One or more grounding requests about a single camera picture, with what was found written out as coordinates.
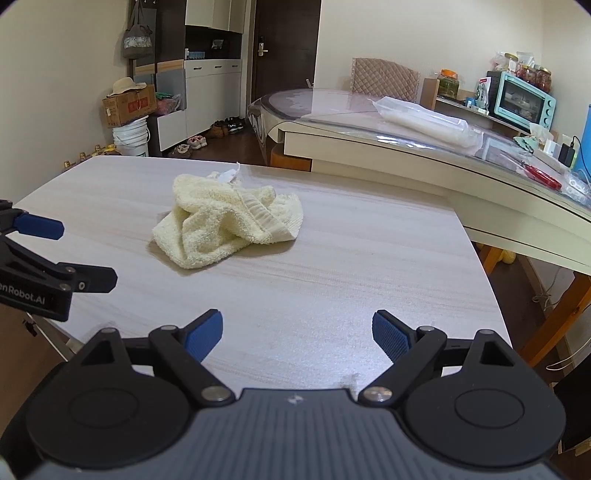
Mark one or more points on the colourful clothes pile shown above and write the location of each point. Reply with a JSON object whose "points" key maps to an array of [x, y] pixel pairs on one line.
{"points": [[168, 104]]}

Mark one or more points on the black case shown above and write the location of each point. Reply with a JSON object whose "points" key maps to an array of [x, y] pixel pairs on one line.
{"points": [[575, 415]]}

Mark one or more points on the silver door lock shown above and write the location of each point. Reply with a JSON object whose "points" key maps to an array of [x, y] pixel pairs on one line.
{"points": [[262, 46]]}

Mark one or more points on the brown shoe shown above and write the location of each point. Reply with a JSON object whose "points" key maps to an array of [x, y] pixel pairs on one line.
{"points": [[217, 129]]}

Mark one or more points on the white tissue box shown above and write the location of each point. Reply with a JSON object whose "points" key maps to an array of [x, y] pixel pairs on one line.
{"points": [[541, 136]]}

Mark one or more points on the orange lid jar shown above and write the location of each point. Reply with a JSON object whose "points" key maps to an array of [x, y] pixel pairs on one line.
{"points": [[449, 84]]}

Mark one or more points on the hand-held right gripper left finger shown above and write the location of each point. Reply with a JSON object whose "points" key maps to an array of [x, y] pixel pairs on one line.
{"points": [[203, 337]]}

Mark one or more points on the black charger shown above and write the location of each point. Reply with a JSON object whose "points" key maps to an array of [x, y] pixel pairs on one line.
{"points": [[567, 152]]}

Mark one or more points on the crumpled clear plastic bag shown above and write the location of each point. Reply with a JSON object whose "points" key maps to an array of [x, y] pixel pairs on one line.
{"points": [[579, 187]]}

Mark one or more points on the cream terry towel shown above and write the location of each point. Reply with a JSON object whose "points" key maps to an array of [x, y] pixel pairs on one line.
{"points": [[221, 226]]}

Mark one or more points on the grey hanging bag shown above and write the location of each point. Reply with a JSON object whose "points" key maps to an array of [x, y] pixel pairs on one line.
{"points": [[136, 41]]}

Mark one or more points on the straw hat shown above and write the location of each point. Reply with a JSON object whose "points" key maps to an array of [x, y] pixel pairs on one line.
{"points": [[129, 86]]}

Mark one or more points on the teal toaster oven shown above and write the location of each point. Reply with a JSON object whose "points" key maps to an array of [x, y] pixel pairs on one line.
{"points": [[524, 101]]}

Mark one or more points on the black white sneaker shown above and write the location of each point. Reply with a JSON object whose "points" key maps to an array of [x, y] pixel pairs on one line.
{"points": [[235, 125]]}

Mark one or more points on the cream dining table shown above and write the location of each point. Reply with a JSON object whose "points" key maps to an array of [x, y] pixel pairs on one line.
{"points": [[369, 138]]}

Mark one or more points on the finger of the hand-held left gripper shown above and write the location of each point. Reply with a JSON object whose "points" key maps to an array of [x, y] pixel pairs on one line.
{"points": [[39, 226], [92, 279]]}

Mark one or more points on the red filled glass jar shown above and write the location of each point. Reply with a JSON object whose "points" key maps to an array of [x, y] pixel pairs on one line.
{"points": [[543, 79], [525, 74]]}

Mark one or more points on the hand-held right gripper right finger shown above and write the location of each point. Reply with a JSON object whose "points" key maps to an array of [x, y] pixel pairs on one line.
{"points": [[390, 339]]}

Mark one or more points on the dark wooden door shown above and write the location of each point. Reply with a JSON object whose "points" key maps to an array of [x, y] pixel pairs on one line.
{"points": [[286, 55]]}

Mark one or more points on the brown cardboard box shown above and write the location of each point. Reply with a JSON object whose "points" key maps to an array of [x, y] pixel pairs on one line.
{"points": [[129, 108]]}

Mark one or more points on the white hallway cabinet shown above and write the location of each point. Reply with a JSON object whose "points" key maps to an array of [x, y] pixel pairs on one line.
{"points": [[212, 92]]}

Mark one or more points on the clear bag of white rolls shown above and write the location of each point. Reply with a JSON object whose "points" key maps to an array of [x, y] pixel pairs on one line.
{"points": [[425, 120]]}

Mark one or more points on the quilted chair back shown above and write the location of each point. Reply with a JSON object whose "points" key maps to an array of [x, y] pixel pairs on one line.
{"points": [[385, 78]]}

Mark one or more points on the white plastic bucket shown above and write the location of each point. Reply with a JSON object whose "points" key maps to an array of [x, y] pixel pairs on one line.
{"points": [[131, 138]]}

